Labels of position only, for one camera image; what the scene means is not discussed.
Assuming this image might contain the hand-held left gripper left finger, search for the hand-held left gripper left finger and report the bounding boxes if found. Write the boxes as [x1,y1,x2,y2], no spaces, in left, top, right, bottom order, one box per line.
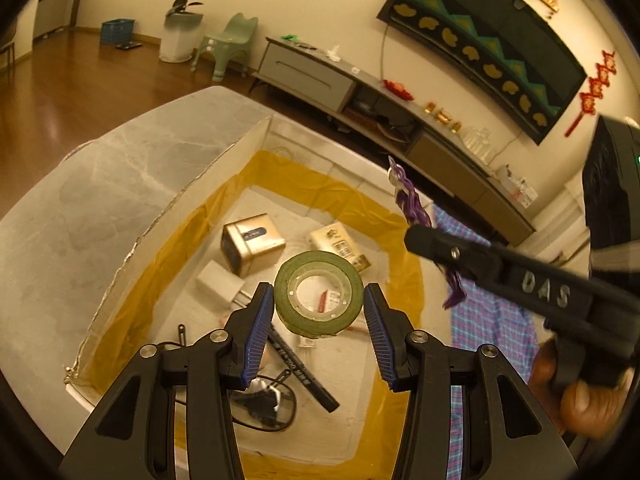
[59,282,275,480]

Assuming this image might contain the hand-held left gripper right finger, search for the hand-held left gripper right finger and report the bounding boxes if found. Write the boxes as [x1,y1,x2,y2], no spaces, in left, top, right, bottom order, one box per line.
[364,284,576,480]

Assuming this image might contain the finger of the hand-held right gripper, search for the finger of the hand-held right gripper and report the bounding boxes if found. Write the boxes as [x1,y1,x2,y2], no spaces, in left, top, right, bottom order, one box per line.
[404,225,507,287]

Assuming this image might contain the green tape roll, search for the green tape roll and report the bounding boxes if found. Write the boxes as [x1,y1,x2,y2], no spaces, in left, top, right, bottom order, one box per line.
[274,251,365,339]

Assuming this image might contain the purple hair tie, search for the purple hair tie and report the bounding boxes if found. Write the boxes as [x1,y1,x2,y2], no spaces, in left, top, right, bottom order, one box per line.
[387,156,468,311]

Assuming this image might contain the red and white card box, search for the red and white card box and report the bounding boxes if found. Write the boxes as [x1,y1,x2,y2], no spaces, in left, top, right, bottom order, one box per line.
[314,287,343,315]

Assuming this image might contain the white cardboard box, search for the white cardboard box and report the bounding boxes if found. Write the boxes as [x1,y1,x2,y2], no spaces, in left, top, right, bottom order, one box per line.
[62,115,426,480]

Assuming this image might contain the white charger plug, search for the white charger plug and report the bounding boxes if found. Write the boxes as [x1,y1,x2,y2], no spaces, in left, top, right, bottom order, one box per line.
[196,260,247,307]

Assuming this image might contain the black marker pen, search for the black marker pen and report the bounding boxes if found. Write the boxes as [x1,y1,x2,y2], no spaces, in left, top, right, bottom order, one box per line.
[267,327,341,413]

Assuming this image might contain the black-framed glasses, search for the black-framed glasses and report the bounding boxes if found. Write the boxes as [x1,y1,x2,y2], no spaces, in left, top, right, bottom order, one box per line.
[175,325,299,433]

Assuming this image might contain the gold tin box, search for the gold tin box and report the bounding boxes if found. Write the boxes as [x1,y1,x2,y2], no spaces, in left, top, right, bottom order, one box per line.
[220,213,287,277]

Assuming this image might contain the cream printed carton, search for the cream printed carton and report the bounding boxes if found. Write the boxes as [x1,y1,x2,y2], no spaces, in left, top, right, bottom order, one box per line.
[310,222,372,273]

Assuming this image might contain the person's right hand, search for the person's right hand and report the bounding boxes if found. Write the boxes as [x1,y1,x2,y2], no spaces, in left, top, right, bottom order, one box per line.
[530,340,631,436]

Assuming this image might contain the plaid cloth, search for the plaid cloth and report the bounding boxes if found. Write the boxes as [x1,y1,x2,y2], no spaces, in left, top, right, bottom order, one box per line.
[430,205,541,480]

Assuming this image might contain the white printed packet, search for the white printed packet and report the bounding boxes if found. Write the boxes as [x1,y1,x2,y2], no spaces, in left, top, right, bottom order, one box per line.
[495,165,538,208]

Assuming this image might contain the cluster of clear glass cups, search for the cluster of clear glass cups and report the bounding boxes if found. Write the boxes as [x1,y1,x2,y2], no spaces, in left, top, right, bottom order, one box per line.
[460,127,496,163]

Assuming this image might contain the dark round pan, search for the dark round pan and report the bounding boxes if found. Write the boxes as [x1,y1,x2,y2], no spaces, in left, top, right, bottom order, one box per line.
[375,117,416,143]

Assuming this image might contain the red fruit plate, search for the red fruit plate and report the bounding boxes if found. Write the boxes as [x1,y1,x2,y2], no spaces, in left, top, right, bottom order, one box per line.
[382,80,415,101]

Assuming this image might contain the television with patterned cover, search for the television with patterned cover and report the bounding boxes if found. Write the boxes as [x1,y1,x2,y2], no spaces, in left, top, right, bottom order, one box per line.
[376,0,588,146]

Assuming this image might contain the grey television cabinet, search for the grey television cabinet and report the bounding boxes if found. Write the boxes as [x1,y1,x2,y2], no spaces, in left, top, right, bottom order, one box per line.
[250,36,536,248]

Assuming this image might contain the green plastic chair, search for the green plastic chair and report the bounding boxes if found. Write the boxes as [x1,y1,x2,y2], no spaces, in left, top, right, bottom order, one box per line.
[191,12,259,83]

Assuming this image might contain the potted plant in white pot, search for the potted plant in white pot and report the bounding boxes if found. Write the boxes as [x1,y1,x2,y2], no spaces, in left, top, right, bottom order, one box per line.
[160,0,205,64]

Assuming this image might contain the blue plastic crate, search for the blue plastic crate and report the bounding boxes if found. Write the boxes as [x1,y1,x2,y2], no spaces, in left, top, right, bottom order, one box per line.
[100,18,135,45]

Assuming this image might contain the red knot wall ornament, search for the red knot wall ornament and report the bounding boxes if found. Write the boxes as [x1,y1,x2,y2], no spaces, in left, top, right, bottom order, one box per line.
[565,50,616,138]

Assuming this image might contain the black television cable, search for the black television cable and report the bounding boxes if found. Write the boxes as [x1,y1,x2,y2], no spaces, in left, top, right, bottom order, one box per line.
[380,25,393,83]

